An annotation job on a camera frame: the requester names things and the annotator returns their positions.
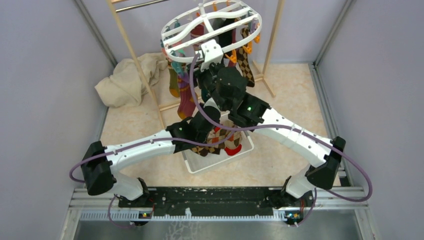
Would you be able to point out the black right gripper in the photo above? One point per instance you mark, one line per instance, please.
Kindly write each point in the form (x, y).
(200, 74)

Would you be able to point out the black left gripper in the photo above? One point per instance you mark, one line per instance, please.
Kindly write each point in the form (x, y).
(203, 106)

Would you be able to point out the brown beige argyle sock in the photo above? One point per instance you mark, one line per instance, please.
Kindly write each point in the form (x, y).
(218, 134)

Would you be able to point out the dark teal sock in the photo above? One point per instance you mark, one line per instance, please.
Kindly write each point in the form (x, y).
(205, 91)

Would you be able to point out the red sock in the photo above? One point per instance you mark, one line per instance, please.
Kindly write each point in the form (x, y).
(233, 151)

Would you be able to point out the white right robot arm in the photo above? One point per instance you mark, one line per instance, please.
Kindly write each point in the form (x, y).
(323, 154)

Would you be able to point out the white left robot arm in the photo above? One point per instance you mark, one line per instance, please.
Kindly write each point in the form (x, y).
(101, 165)

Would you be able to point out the white oval clip hanger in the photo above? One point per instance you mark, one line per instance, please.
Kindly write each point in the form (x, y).
(190, 37)

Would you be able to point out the thin brown argyle sock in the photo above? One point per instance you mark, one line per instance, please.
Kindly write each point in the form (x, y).
(243, 63)

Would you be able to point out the white plastic basket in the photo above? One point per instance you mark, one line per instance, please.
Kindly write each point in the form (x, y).
(197, 164)

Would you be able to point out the olive green orange sock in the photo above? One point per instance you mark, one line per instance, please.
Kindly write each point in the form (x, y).
(173, 82)

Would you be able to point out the black sock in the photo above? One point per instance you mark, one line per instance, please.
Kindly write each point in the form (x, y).
(228, 37)

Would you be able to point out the beige crumpled cloth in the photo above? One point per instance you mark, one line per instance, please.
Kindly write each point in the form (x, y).
(124, 88)

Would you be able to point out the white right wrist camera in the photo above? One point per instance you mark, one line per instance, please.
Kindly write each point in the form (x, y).
(211, 54)

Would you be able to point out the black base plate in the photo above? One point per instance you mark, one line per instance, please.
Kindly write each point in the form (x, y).
(215, 201)

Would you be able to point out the aluminium front rail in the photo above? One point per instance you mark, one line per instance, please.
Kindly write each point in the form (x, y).
(105, 207)

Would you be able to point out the wooden drying rack frame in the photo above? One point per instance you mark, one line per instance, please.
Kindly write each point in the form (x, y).
(130, 49)

